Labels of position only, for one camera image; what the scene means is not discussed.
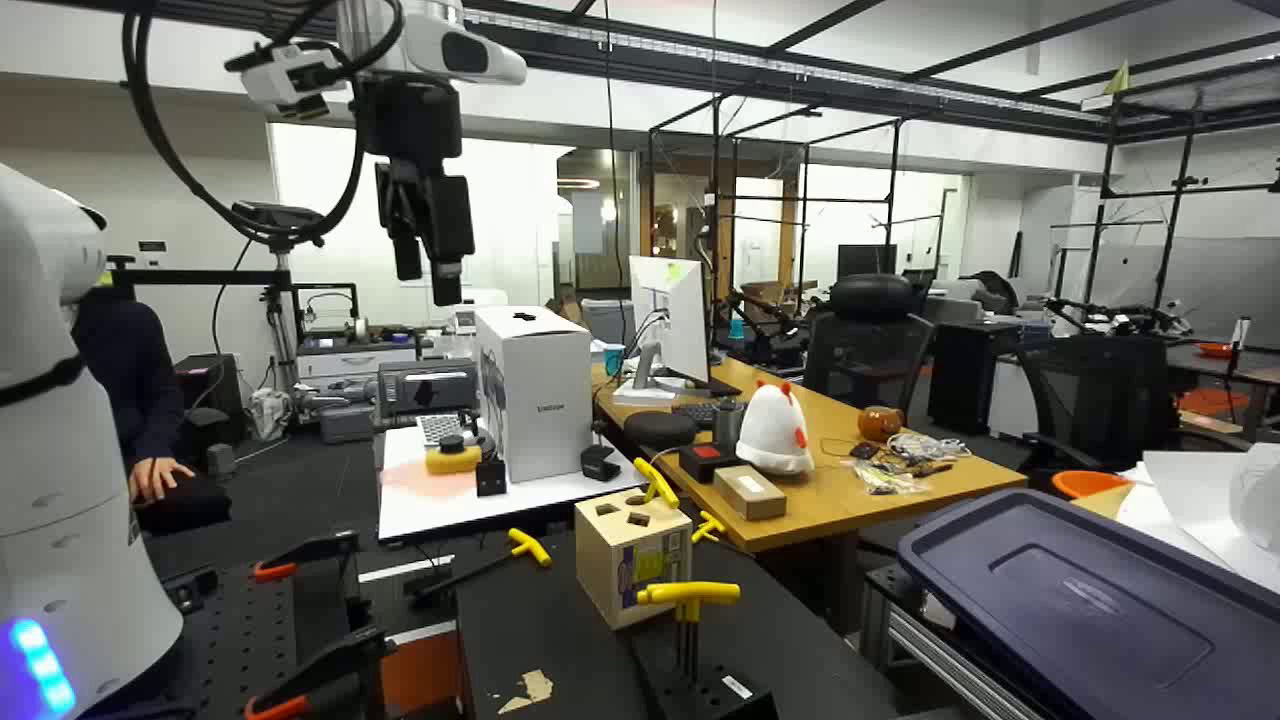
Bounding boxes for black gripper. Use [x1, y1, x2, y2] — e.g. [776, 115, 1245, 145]
[357, 74, 476, 308]

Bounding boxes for wooden shape sorter box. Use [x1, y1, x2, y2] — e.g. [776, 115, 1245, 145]
[573, 487, 696, 632]

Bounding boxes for person's left hand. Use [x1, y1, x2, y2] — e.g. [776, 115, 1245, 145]
[127, 450, 201, 507]

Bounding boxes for small black framed screen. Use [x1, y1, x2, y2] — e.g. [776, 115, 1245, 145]
[287, 274, 370, 352]

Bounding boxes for grey electronics box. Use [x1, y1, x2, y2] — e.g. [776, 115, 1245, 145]
[373, 357, 485, 423]

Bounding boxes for white cardboard box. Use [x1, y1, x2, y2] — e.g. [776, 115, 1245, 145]
[473, 303, 595, 487]

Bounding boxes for small grey box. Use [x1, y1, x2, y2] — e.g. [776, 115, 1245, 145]
[315, 400, 381, 448]

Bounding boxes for yellow tape roll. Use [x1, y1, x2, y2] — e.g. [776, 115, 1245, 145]
[420, 445, 487, 479]

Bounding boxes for small black block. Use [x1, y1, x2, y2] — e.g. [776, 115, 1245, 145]
[473, 448, 513, 500]

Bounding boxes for black horizontal bar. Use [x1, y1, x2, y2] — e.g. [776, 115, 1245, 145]
[104, 254, 297, 294]

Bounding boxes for white flat board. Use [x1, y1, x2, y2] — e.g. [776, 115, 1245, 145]
[378, 414, 647, 543]

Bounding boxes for white computer monitor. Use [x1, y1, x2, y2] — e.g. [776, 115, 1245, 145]
[607, 251, 717, 412]

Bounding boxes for black computer mouse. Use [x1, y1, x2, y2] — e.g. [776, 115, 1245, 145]
[576, 440, 629, 484]

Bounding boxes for black oval cushion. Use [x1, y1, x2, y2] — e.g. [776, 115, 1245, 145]
[621, 407, 717, 450]

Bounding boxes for black clamp orange tip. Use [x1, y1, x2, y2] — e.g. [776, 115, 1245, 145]
[242, 620, 398, 720]
[248, 529, 362, 588]

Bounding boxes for person in dark jacket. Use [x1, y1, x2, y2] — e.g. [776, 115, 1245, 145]
[71, 282, 191, 471]

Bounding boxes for black box red top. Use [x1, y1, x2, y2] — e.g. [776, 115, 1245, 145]
[676, 440, 741, 487]

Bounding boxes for dark cylinder speaker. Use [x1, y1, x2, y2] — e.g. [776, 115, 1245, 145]
[708, 395, 747, 454]

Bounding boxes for black pad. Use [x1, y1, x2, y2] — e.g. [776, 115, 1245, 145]
[133, 474, 238, 536]

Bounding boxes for white helmet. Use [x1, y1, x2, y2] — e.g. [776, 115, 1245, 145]
[733, 375, 821, 479]

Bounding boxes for tan rectangular box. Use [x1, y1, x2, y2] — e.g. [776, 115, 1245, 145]
[711, 462, 791, 523]

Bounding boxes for orange block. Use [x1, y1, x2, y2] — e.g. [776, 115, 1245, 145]
[378, 625, 467, 716]

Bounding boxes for beige tape scrap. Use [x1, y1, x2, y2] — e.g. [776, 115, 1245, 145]
[493, 662, 562, 720]

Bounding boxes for wooden desk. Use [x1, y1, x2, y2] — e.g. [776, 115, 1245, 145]
[594, 346, 1031, 556]

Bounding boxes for brown round ball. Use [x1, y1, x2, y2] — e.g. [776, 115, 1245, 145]
[857, 400, 910, 448]

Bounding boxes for black hex key holder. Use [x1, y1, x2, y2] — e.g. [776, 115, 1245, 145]
[623, 614, 786, 720]

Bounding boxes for plastic bag with red bits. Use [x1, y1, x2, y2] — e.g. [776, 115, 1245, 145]
[849, 429, 971, 500]

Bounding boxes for metal shelf cart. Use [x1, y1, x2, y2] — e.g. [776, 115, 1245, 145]
[857, 556, 1043, 720]

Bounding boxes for black mesh office chair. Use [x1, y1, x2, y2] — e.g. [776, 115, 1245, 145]
[1017, 324, 1178, 471]

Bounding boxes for orange bowl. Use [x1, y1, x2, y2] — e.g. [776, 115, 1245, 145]
[1050, 462, 1135, 505]

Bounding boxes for dark blue bin lid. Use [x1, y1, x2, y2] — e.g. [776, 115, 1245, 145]
[894, 484, 1280, 720]

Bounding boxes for white paper sheets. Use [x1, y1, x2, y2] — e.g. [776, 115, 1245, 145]
[1112, 440, 1280, 595]

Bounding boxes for black camera on stand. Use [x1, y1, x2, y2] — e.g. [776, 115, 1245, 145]
[228, 195, 333, 414]

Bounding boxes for black metal frame rig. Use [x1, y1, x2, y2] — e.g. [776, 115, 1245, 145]
[644, 0, 912, 312]

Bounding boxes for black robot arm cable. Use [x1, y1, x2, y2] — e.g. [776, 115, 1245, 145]
[122, 0, 413, 254]

